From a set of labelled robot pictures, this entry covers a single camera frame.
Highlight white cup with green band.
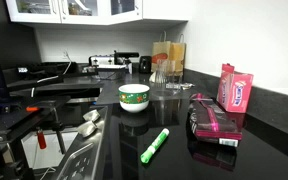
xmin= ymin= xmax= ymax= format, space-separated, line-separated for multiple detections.
xmin=118 ymin=83 xmax=151 ymax=114

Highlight clear glass flask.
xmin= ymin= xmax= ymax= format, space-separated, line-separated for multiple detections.
xmin=154 ymin=59 xmax=169 ymax=89

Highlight small black appliance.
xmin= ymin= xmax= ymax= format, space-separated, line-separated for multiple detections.
xmin=138 ymin=55 xmax=153 ymax=75

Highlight clear glass tumbler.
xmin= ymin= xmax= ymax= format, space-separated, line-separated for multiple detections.
xmin=166 ymin=60 xmax=184 ymax=92

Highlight brown paper bag red print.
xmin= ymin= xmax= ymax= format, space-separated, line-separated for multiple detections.
xmin=150 ymin=31 xmax=172 ymax=73

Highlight crumpled white wrapper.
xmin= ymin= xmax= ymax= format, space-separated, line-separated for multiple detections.
xmin=180 ymin=82 xmax=196 ymax=91

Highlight plain brown paper bag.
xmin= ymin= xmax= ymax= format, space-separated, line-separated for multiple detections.
xmin=169 ymin=33 xmax=187 ymax=77

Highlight green and white marker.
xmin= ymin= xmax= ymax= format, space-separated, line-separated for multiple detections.
xmin=139 ymin=127 xmax=171 ymax=165

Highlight dark maroon foil package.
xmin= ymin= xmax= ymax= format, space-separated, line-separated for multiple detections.
xmin=187 ymin=92 xmax=244 ymax=148

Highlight pink carton box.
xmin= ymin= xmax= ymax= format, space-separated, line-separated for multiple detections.
xmin=216 ymin=62 xmax=255 ymax=114

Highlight stainless steel control panel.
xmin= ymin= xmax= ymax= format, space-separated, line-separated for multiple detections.
xmin=55 ymin=106 xmax=109 ymax=180

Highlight black electronics box with display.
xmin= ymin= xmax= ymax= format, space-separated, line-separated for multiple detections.
xmin=16 ymin=61 xmax=82 ymax=80

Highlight orange clamp knob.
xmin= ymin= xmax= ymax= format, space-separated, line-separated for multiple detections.
xmin=25 ymin=105 xmax=41 ymax=113

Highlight white wall cabinets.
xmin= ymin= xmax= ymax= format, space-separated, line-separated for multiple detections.
xmin=5 ymin=0 xmax=194 ymax=26

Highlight white cable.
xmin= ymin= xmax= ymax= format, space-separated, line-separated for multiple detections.
xmin=30 ymin=50 xmax=74 ymax=98

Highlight red handled tool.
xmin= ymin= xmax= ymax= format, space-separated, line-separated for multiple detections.
xmin=36 ymin=128 xmax=48 ymax=150

